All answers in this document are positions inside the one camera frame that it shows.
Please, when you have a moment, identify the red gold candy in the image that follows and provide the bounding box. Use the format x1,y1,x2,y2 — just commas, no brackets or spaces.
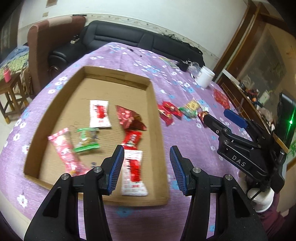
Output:
198,111,209,123

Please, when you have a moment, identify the white green snack packet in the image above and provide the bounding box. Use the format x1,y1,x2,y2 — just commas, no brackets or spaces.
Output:
178,106,197,118

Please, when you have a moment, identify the tan biscuit bar packet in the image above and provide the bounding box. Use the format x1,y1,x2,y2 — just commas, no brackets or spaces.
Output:
186,99,200,111

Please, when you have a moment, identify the red mesh gift bag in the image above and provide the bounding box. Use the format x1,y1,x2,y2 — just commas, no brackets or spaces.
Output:
213,89,230,109

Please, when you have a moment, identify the purple floral tablecloth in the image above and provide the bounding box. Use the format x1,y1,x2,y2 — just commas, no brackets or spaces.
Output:
1,43,248,240

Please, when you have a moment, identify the white plastic jar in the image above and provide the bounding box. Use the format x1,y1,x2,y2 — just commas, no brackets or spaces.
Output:
195,66,215,88

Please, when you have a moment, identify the wooden side cabinet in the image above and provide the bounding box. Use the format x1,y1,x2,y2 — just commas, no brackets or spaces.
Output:
214,1,295,130

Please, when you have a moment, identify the small black object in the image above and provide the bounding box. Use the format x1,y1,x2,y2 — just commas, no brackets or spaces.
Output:
177,61,190,72

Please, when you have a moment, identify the flat green booklet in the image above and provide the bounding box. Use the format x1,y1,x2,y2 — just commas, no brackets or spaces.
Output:
159,57,178,68

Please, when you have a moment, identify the pink snack bar wrapper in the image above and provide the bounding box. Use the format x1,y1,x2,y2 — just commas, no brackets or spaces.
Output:
48,128,89,176

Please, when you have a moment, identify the white red snack packet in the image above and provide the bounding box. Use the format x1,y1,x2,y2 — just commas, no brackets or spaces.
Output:
121,150,148,197
89,100,111,128

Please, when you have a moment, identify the green clear snack packet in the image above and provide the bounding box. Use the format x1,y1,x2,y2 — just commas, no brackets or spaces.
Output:
73,128,100,153

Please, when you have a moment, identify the red candy packet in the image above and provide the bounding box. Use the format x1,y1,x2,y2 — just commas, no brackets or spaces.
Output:
121,130,142,150

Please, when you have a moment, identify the dark red foil snack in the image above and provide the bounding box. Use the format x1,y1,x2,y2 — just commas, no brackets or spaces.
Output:
115,105,147,131

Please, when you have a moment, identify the cardboard tray box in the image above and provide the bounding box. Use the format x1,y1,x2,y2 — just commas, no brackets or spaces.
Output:
23,65,171,207

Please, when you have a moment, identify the small wooden stool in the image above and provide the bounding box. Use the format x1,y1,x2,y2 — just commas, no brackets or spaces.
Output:
0,73,29,124

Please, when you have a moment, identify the pink water bottle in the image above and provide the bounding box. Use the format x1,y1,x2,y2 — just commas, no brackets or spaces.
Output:
4,67,11,83

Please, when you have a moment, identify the black leather sofa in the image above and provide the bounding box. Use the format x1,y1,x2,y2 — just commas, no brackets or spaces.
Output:
48,21,205,79

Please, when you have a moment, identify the green patterned bedding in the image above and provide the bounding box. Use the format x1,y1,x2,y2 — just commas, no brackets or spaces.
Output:
1,46,29,79

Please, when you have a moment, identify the brown armchair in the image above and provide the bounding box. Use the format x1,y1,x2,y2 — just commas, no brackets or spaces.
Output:
27,16,86,95

